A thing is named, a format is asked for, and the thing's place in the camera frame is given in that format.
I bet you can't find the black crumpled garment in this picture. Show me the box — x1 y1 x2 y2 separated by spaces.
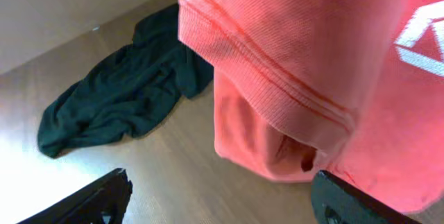
37 4 214 158

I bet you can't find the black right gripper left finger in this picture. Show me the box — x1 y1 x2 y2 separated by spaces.
19 168 133 224

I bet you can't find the red t-shirt white print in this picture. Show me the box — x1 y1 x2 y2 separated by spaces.
178 0 443 212

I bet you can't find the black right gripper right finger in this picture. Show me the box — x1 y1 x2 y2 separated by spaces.
311 171 420 224

